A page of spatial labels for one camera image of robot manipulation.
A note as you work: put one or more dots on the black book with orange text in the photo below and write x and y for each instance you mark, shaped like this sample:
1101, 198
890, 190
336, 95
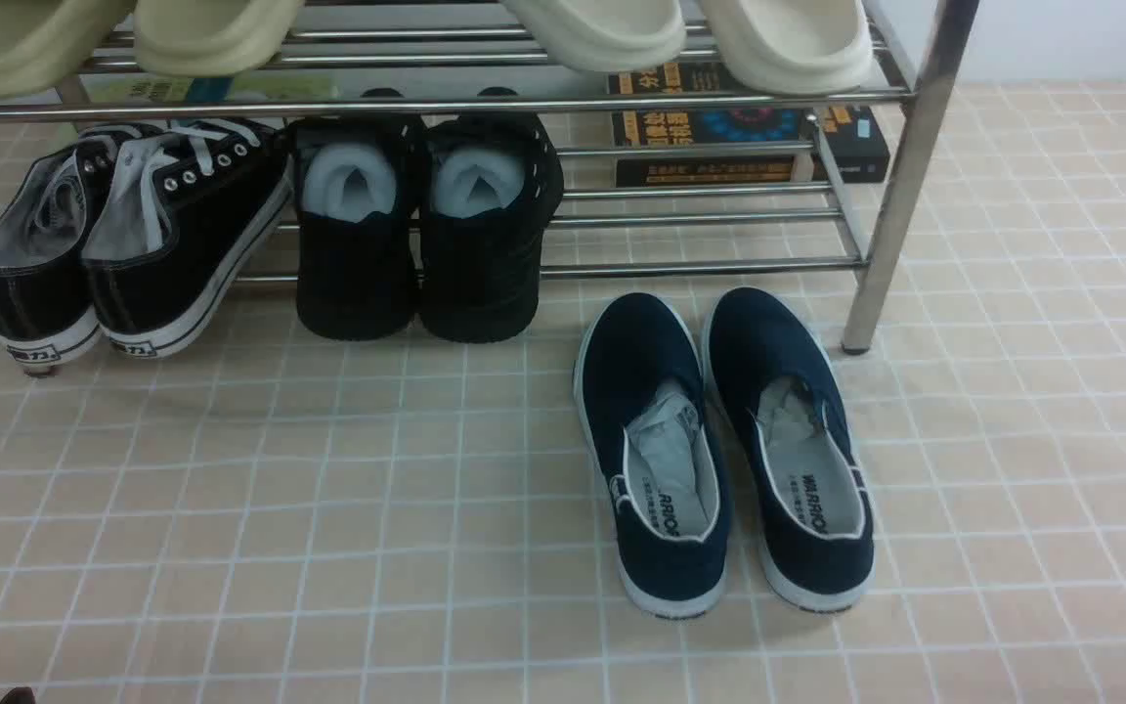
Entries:
857, 144

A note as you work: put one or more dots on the navy slip-on shoe, left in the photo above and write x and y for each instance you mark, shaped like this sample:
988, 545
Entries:
641, 397

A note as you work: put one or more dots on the black mesh shoe, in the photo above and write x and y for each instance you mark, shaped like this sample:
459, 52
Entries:
357, 180
495, 185

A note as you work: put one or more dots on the cream slipper, far right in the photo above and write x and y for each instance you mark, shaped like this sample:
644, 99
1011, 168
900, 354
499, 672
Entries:
792, 47

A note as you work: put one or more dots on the navy slip-on shoe, right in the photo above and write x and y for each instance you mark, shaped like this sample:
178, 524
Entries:
777, 389

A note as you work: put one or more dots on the silver metal shoe rack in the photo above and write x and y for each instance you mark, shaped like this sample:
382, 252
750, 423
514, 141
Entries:
923, 103

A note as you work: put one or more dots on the green and blue book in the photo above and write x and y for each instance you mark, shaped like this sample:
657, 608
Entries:
259, 86

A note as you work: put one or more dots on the black canvas sneaker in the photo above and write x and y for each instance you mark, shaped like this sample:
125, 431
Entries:
46, 315
186, 209

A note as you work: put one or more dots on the navy slip-on shoe, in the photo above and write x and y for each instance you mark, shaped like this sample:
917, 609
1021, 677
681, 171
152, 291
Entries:
777, 389
641, 397

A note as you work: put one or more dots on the black mesh shoe, left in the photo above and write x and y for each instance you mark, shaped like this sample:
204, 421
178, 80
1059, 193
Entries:
357, 180

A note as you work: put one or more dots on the black mesh shoe, right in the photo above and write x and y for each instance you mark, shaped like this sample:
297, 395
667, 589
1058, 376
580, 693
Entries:
495, 185

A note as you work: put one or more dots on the cream slipper, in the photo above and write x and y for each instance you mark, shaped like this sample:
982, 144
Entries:
604, 36
792, 47

